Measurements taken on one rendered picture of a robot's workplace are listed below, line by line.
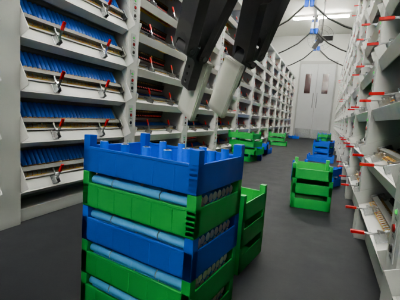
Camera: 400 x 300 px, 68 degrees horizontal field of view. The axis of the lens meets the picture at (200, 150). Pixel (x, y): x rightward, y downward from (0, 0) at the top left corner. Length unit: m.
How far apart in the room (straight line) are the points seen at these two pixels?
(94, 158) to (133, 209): 0.15
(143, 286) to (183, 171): 0.26
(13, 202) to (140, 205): 0.77
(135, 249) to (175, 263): 0.10
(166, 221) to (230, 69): 0.32
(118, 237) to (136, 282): 0.10
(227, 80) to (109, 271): 0.51
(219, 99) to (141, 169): 0.27
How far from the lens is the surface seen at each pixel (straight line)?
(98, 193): 0.68
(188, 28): 0.29
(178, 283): 0.61
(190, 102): 0.34
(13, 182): 1.28
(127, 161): 0.61
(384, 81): 1.36
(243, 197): 0.86
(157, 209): 0.57
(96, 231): 0.71
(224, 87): 0.37
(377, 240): 0.97
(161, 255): 0.60
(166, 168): 0.54
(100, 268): 0.74
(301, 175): 1.67
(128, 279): 0.68
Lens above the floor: 0.46
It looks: 7 degrees down
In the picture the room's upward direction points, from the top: 4 degrees clockwise
